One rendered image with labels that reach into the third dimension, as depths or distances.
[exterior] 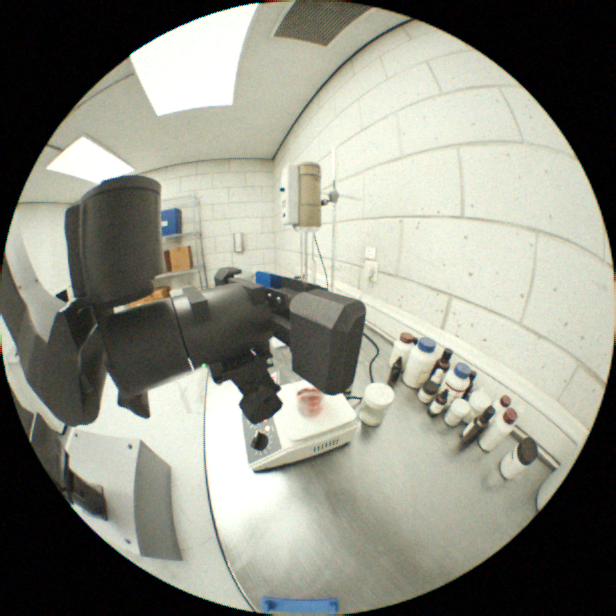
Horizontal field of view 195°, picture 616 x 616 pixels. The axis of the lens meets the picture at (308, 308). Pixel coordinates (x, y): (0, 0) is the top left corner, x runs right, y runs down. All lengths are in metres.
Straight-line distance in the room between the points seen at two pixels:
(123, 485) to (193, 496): 0.13
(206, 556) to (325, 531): 0.19
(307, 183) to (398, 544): 0.85
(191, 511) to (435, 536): 0.39
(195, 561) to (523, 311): 0.78
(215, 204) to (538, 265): 2.80
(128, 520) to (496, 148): 0.95
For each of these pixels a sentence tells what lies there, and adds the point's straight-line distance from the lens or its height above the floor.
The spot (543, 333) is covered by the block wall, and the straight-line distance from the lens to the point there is 0.56.
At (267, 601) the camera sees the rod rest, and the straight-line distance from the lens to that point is 0.37.
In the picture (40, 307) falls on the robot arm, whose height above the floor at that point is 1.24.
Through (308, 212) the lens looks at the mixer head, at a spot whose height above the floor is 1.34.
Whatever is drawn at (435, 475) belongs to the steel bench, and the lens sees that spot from 0.42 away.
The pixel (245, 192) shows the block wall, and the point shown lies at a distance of 2.71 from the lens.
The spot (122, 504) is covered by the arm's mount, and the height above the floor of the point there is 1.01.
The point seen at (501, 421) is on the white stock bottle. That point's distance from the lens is 0.47.
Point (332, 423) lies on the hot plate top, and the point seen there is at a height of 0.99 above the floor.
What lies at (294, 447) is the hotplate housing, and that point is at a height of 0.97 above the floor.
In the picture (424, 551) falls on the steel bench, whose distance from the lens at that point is 0.40.
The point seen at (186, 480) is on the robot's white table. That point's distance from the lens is 0.41.
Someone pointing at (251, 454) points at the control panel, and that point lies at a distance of 0.35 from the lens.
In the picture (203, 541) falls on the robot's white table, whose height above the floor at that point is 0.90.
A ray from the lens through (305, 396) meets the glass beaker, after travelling 0.27.
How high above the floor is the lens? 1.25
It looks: 22 degrees down
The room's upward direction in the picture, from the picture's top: straight up
